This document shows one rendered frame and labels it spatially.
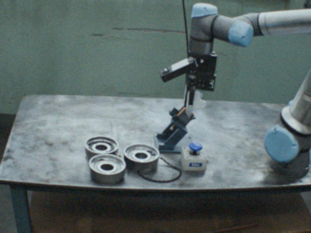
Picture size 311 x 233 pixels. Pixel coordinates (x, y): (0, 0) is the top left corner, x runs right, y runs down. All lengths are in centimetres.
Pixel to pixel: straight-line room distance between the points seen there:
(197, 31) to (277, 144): 40
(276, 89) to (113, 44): 119
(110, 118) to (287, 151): 69
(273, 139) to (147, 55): 182
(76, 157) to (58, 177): 13
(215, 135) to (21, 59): 173
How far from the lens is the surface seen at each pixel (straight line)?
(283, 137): 128
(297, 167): 149
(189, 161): 141
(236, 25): 131
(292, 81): 332
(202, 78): 142
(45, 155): 146
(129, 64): 302
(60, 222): 157
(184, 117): 149
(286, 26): 137
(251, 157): 155
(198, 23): 136
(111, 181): 133
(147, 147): 146
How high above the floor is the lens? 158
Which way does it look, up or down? 27 degrees down
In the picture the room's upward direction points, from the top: 6 degrees clockwise
